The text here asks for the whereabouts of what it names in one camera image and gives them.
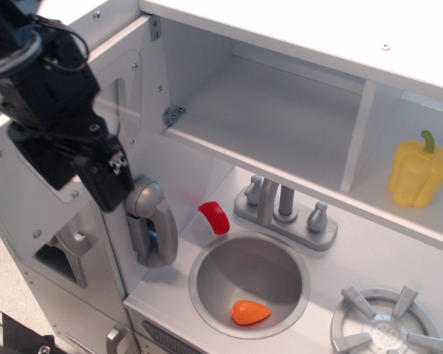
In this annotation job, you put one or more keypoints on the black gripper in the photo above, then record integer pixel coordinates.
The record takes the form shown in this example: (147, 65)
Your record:
(56, 129)

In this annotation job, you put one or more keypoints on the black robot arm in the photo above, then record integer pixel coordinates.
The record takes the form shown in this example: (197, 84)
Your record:
(22, 38)

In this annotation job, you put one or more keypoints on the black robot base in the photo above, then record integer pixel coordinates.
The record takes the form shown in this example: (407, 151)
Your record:
(17, 338)

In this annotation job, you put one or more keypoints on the grey toy telephone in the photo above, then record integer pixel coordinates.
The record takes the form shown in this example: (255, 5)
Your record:
(151, 224)

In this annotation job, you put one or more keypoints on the grey ice dispenser panel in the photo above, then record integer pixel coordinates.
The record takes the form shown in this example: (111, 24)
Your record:
(62, 261)

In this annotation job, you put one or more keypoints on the red toy pepper slice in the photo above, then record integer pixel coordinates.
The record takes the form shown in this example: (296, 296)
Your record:
(215, 217)

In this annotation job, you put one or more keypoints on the grey toy faucet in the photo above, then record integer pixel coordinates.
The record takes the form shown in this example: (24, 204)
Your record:
(273, 206)

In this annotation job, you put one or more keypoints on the round metal sink bowl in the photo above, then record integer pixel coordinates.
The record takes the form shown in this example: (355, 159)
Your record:
(249, 266)

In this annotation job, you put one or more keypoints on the white toy kitchen unit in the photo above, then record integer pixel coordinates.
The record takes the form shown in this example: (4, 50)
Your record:
(313, 95)

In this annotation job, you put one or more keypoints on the grey oven control panel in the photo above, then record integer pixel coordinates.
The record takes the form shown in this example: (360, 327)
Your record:
(167, 341)

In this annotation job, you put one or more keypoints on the orange toy carrot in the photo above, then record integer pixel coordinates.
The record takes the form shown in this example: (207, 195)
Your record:
(246, 312)

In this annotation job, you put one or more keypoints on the grey stove burner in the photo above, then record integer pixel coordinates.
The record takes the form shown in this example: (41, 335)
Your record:
(379, 320)

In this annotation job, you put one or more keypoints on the yellow toy bell pepper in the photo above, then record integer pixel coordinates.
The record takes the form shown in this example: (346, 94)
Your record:
(417, 172)

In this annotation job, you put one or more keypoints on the grey fridge door handle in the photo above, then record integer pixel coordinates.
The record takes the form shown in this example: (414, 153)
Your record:
(70, 242)

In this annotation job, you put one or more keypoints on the grey lower door handle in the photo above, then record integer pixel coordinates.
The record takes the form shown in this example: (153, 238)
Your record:
(118, 341)

